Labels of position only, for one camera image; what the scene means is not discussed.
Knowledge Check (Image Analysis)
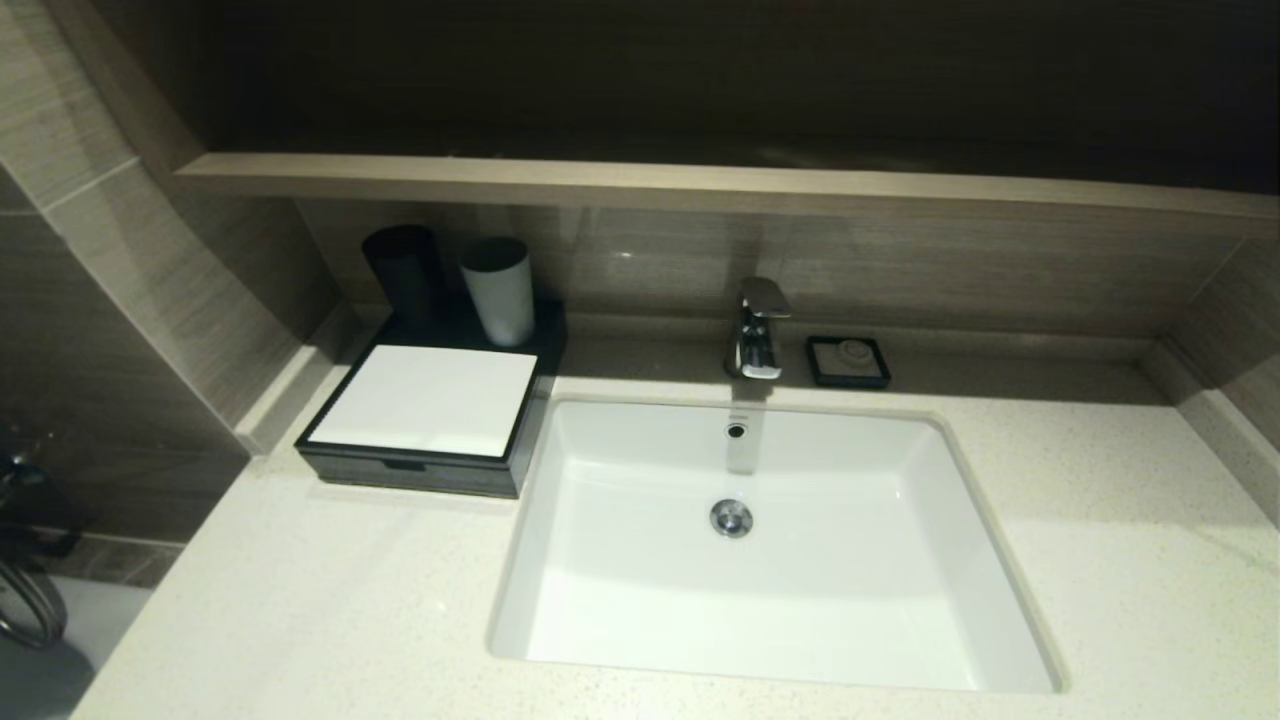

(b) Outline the black storage box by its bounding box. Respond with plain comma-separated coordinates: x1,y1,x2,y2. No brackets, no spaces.
293,300,569,499

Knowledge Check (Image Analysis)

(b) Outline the chrome faucet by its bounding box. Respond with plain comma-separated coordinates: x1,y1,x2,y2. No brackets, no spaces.
725,277,793,381

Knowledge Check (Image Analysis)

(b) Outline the white cup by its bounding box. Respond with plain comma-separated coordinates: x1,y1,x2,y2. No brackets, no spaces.
460,237,537,348

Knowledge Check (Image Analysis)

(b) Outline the black square soap dish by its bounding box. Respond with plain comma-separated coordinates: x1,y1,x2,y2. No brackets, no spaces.
805,335,893,391

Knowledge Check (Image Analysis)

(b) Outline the black cup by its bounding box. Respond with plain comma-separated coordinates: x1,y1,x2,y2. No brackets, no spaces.
362,225,447,327

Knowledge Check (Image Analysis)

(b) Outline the white sink basin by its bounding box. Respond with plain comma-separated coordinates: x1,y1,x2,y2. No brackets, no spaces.
487,395,1067,696

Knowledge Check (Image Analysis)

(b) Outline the wooden wall shelf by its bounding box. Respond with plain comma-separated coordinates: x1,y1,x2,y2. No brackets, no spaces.
175,152,1280,222

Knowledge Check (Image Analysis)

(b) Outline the dark hose fixture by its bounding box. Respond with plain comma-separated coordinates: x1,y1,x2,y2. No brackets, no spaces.
0,440,81,651

